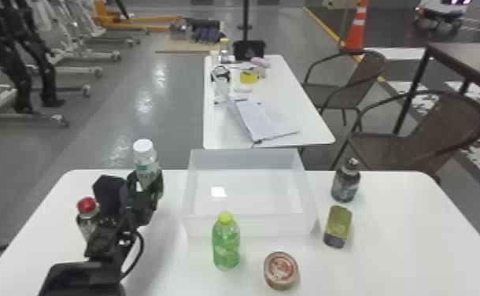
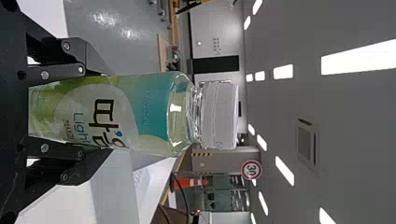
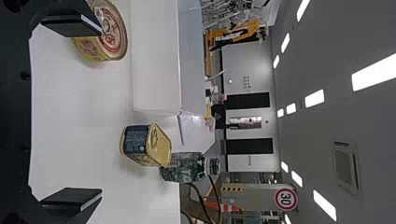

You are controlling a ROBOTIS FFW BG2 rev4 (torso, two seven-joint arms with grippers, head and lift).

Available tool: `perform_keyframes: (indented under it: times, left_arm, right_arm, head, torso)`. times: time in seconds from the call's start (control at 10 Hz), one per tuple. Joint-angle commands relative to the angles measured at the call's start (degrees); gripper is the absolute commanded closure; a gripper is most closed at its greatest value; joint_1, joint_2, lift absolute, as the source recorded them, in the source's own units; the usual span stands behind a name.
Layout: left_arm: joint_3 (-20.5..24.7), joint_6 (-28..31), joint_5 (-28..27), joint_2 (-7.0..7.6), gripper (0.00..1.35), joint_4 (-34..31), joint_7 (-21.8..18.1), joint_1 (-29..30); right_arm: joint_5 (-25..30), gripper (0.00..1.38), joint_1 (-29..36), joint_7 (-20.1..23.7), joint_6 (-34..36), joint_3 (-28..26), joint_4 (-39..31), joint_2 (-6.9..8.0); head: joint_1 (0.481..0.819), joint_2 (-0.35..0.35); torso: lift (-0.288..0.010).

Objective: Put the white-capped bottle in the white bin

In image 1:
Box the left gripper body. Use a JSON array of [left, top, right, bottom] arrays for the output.
[[120, 189, 164, 228]]

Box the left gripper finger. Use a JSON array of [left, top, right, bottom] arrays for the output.
[[125, 171, 139, 196], [154, 168, 165, 200]]

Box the white bottle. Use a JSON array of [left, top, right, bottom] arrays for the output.
[[132, 139, 161, 192]]

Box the clear bottle with red cap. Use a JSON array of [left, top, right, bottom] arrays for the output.
[[76, 197, 102, 243]]

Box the green bottle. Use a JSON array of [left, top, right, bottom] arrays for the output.
[[212, 211, 242, 272]]

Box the clear box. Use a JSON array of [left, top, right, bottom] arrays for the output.
[[181, 147, 319, 238]]

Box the clear bottle with black cap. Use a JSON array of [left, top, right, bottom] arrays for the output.
[[210, 65, 232, 105]]

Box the white notebook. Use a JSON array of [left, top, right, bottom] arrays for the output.
[[227, 96, 301, 145]]

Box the yellow tape roll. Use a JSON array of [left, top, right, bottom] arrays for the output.
[[239, 68, 260, 85]]

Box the clear bottle with yellow cap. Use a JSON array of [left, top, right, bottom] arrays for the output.
[[219, 38, 231, 65]]

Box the red can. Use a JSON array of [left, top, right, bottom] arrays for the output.
[[263, 251, 301, 291]]

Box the white side table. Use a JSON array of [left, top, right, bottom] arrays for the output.
[[202, 54, 336, 151]]

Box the black bag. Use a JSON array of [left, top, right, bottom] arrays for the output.
[[231, 39, 267, 62]]

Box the orange pallet jack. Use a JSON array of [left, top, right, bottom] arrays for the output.
[[94, 0, 183, 33]]

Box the yellow can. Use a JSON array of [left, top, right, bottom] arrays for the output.
[[323, 205, 353, 250]]

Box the grey bottle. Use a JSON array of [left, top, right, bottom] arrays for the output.
[[330, 157, 362, 203]]

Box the brown chair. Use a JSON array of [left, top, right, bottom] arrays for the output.
[[301, 49, 388, 127], [330, 90, 480, 185]]

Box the orange cone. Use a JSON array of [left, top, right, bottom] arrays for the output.
[[342, 0, 369, 52]]

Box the brown side table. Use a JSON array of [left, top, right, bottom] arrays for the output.
[[392, 41, 480, 135]]

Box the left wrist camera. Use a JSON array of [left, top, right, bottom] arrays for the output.
[[92, 174, 127, 216]]

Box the black cable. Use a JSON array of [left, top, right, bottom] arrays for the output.
[[118, 229, 146, 279]]

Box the black post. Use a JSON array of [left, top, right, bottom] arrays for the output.
[[236, 0, 255, 31]]

